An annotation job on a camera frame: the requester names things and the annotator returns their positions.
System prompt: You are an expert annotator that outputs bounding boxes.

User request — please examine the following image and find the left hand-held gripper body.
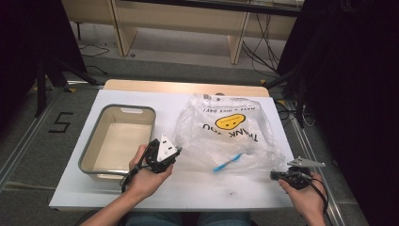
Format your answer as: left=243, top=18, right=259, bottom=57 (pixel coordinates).
left=144, top=134, right=181, bottom=174

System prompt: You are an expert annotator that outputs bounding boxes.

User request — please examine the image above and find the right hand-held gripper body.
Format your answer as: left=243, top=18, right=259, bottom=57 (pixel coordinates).
left=278, top=156, right=327, bottom=190

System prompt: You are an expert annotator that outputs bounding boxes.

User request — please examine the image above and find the beige bin grey rim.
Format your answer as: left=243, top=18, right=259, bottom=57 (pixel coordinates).
left=78, top=104, right=157, bottom=183

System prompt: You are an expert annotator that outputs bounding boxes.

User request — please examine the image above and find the clear plastic bag yellow print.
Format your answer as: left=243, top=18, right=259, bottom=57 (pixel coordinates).
left=172, top=92, right=287, bottom=175

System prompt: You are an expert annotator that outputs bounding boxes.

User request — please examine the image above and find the person's right hand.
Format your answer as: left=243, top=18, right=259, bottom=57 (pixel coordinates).
left=278, top=171, right=327, bottom=224

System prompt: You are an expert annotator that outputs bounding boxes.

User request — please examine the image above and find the person's left hand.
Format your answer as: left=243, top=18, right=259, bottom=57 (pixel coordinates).
left=126, top=144, right=174, bottom=202

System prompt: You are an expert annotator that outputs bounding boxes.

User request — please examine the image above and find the white table board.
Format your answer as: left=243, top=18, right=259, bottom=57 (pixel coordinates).
left=49, top=89, right=295, bottom=212

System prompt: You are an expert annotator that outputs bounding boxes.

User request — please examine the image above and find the wooden table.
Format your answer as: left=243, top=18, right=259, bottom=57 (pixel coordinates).
left=103, top=78, right=271, bottom=98

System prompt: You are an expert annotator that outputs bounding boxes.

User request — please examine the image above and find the black metal stand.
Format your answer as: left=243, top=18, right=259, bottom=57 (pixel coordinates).
left=263, top=62, right=308, bottom=130
left=33, top=56, right=99, bottom=119

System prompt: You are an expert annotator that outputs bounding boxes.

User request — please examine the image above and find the black curtain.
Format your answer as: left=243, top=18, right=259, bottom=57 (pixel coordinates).
left=276, top=0, right=399, bottom=226
left=0, top=0, right=88, bottom=126

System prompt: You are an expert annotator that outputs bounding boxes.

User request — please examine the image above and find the light wooden desk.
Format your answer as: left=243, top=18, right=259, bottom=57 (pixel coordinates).
left=60, top=0, right=305, bottom=66

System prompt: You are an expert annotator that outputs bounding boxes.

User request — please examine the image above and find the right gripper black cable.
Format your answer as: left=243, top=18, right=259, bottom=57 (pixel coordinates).
left=300, top=173, right=331, bottom=226

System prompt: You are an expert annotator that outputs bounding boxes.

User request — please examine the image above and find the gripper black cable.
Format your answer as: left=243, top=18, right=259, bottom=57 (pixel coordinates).
left=120, top=145, right=151, bottom=194
left=300, top=173, right=331, bottom=226

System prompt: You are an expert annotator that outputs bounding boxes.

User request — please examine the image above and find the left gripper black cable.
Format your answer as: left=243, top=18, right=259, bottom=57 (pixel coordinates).
left=120, top=145, right=151, bottom=194

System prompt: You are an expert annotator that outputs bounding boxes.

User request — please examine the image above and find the black floor cable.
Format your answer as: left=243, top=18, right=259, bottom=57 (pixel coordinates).
left=77, top=42, right=111, bottom=76

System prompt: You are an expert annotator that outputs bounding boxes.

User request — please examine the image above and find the bundle of black floor cables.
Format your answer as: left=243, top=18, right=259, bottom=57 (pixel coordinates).
left=240, top=12, right=281, bottom=78

